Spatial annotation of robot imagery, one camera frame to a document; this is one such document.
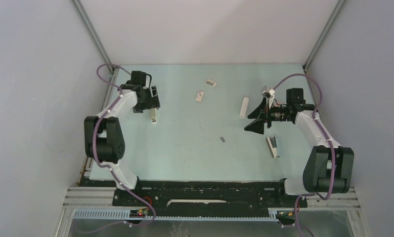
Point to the white cable duct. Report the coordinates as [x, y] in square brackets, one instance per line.
[125, 214]

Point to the beige stapler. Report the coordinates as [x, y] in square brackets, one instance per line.
[153, 115]

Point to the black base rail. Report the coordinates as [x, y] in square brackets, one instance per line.
[208, 199]

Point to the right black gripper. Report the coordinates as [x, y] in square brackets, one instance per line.
[267, 112]

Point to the small white staple box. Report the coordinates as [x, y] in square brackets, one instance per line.
[199, 96]

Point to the white staple box barcode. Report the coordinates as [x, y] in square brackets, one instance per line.
[210, 82]

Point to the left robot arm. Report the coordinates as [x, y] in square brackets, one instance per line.
[104, 140]

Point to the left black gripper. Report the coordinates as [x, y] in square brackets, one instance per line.
[152, 103]

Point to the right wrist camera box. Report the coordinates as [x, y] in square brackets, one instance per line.
[268, 92]

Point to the grey white stapler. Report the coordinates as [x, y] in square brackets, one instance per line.
[272, 146]

